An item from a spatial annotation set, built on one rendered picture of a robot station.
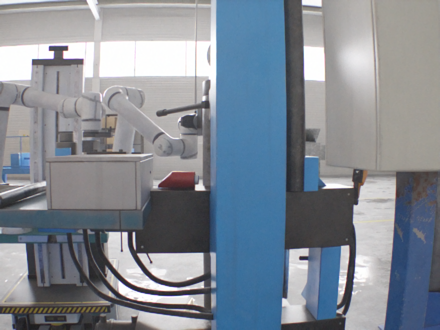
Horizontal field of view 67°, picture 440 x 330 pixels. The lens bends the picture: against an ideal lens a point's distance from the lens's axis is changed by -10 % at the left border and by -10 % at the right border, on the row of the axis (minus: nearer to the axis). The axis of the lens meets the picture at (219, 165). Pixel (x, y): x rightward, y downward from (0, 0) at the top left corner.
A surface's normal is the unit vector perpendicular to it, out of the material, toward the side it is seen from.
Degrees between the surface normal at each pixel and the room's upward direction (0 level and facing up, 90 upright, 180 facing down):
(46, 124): 90
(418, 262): 90
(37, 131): 90
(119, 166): 90
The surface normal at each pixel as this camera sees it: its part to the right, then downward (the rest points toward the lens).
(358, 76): -0.99, 0.00
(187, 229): 0.11, 0.04
